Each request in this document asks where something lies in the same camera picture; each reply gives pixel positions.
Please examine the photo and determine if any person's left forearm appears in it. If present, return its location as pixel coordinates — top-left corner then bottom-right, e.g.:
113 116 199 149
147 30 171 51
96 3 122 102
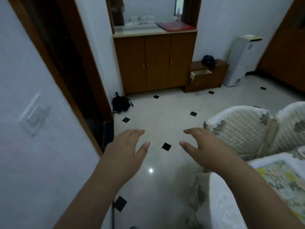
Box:
53 162 129 229

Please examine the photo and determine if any black backpack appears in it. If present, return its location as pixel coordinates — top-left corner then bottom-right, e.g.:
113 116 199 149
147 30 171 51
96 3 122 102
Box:
112 92 134 114

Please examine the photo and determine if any cream quilted floral chair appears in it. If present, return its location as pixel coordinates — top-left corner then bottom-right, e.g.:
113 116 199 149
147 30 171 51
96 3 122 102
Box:
258 101 305 156
203 106 274 161

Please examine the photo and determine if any dark blue bag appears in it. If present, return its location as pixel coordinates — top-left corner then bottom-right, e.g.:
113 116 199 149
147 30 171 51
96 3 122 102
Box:
202 55 217 69

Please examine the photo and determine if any white wall switch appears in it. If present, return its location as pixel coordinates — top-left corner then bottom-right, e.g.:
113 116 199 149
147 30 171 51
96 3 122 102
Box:
19 93 51 137

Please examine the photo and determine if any brown wooden door frame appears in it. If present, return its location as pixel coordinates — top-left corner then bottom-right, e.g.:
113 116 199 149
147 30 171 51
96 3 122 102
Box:
7 0 114 157

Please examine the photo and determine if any white floral water dispenser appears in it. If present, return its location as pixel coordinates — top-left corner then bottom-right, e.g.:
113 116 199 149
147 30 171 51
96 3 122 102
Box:
223 35 263 87

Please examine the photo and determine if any low brown drawer unit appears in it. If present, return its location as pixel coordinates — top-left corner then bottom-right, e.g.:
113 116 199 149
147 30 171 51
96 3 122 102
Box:
184 59 229 93

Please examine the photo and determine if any red flat mat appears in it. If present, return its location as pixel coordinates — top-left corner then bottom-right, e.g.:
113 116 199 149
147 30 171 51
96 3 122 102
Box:
156 21 196 31

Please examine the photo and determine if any brown wooden cabinet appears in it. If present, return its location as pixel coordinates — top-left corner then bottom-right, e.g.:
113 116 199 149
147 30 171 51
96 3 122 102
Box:
105 0 202 95

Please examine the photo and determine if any brown wooden door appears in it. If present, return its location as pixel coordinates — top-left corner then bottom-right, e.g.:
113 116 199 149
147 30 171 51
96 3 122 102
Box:
257 0 305 93

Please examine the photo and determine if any person's right hand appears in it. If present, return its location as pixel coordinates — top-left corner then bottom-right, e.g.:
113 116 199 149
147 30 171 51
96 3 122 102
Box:
179 128 241 173

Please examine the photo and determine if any person's right forearm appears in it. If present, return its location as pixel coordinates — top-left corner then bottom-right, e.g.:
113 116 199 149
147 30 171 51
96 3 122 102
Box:
212 160 305 229

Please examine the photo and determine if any person's left hand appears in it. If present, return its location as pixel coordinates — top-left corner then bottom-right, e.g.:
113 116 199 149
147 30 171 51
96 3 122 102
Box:
103 129 151 179

